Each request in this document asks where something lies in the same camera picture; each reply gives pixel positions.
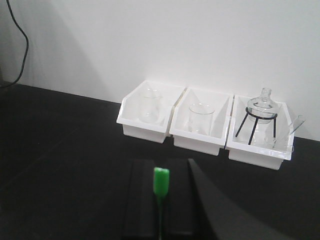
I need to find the beaker in left bin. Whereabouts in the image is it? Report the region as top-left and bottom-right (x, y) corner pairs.
(138, 87), (161, 123)

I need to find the green plastic spoon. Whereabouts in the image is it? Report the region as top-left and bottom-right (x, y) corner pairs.
(153, 167), (170, 240)

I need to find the round glass flask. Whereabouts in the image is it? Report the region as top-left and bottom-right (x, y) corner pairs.
(247, 87), (279, 118)

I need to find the white left storage bin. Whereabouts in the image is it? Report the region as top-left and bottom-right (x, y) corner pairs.
(116, 80), (186, 144)

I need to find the glass tube beside bin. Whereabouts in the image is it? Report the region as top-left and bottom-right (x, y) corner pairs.
(288, 114), (306, 136)

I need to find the black tripod stand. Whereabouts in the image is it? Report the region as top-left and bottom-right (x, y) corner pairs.
(235, 107), (278, 145)

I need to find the white storage bin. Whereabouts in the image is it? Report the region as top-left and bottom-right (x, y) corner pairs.
(169, 87), (234, 156)
(226, 95), (294, 170)
(116, 80), (186, 144)

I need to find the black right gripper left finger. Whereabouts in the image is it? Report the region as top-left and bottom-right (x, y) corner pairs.
(121, 159), (159, 240)

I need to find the white middle storage bin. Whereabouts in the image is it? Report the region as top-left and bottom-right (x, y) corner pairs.
(169, 87), (234, 156)

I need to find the black cable on wall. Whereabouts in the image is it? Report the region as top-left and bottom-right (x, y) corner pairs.
(0, 0), (29, 88)

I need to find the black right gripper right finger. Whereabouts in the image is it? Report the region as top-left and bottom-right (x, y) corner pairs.
(164, 158), (213, 240)

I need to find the white right storage bin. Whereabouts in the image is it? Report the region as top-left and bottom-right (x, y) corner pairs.
(226, 95), (294, 170)

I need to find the glass in middle bin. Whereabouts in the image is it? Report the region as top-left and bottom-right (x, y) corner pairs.
(187, 102), (215, 136)

